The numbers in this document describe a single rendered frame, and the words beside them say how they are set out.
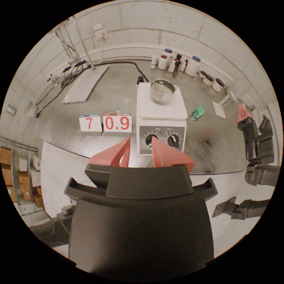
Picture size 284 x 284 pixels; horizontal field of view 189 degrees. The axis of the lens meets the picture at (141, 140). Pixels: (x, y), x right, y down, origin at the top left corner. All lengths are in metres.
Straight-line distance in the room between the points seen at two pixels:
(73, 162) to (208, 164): 0.49
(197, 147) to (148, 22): 0.70
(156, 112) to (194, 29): 0.61
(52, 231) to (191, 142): 0.44
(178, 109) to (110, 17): 0.68
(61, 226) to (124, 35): 0.83
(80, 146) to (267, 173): 0.62
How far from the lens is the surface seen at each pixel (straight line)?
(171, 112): 0.21
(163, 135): 0.22
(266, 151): 0.34
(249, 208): 0.45
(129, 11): 0.68
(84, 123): 0.32
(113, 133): 0.28
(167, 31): 0.66
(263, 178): 0.37
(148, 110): 0.20
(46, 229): 0.24
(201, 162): 0.33
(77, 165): 0.34
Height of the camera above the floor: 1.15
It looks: 76 degrees down
